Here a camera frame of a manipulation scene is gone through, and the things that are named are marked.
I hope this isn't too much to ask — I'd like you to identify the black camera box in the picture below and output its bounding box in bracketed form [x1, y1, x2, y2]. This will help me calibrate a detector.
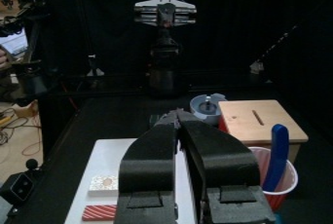
[0, 172, 36, 206]

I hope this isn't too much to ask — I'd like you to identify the blue spatula handle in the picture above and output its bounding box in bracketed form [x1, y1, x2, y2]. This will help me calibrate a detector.
[262, 124, 292, 193]

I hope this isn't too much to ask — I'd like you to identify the red striped toy bacon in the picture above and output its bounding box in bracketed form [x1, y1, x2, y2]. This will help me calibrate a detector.
[81, 204, 119, 222]

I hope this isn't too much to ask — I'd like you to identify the light blue toy container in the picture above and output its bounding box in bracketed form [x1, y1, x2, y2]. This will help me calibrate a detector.
[189, 93, 229, 126]

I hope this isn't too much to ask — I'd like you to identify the wooden box with slot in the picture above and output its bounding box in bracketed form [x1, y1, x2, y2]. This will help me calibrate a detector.
[217, 99, 309, 164]

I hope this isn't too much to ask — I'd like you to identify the white toy tile orange dot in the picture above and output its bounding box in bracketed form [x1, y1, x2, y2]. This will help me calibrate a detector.
[89, 174, 119, 197]

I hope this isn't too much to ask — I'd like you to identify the white tray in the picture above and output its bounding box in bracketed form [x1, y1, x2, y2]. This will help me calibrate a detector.
[65, 137, 200, 224]

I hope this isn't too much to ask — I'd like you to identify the red plastic cup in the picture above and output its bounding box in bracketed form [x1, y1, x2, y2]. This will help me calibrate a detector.
[248, 146, 300, 212]

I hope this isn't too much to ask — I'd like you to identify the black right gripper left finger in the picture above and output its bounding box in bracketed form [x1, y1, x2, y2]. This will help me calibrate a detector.
[114, 110, 180, 224]

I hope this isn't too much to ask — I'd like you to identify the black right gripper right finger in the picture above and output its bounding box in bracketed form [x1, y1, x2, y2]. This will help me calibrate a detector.
[174, 108, 277, 224]

